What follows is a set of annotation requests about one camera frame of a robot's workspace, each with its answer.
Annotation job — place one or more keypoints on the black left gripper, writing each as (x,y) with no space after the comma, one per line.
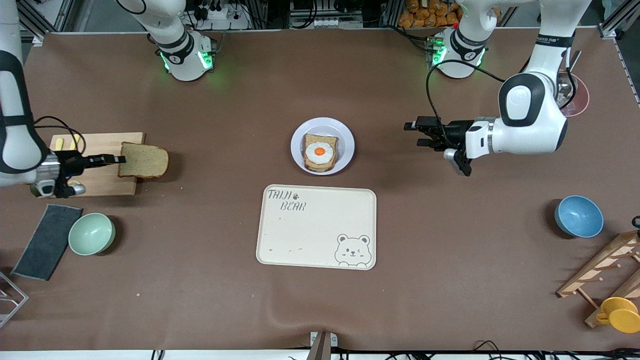
(454,131)

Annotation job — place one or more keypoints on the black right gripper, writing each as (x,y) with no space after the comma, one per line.
(73,164)

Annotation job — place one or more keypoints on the plain brown bread slice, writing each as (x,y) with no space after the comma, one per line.
(147,161)

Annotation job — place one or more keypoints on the pale lilac round plate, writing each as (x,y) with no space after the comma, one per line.
(345,135)

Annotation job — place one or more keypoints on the fried egg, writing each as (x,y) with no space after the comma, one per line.
(320,152)

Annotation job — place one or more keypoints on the toasted bread slice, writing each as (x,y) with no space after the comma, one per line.
(311,139)

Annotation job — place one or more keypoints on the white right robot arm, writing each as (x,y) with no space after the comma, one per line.
(175,55)

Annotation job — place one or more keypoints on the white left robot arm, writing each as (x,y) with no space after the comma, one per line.
(530,130)

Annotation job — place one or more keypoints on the wooden cutting board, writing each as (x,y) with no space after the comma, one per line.
(107,142)

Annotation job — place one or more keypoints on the yellow plastic knife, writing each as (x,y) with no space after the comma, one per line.
(78,141)

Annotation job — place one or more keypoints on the yellow plastic fork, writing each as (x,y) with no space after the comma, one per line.
(60,143)

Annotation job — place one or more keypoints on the mint green bowl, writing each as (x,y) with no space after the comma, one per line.
(91,234)

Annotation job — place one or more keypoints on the dark grey cloth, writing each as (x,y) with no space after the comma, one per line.
(46,242)

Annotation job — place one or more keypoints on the orange snack bags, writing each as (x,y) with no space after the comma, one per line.
(430,12)

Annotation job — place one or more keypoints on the cream bear print tray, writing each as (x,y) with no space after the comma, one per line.
(310,235)

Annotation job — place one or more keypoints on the pink bowl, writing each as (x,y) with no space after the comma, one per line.
(581,100)

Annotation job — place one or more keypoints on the metal scoop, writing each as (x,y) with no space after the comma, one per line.
(575,60)

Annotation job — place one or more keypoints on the blue bowl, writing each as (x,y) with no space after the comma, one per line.
(578,216)

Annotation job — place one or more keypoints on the white power strip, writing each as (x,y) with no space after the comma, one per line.
(220,15)

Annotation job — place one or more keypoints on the wooden cup rack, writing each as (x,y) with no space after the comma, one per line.
(607,262)

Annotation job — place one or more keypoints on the yellow cup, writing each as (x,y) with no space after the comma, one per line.
(620,315)

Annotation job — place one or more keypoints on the aluminium frame post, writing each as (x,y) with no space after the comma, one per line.
(50,17)
(617,20)

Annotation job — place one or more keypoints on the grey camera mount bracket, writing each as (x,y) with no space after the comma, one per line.
(322,345)

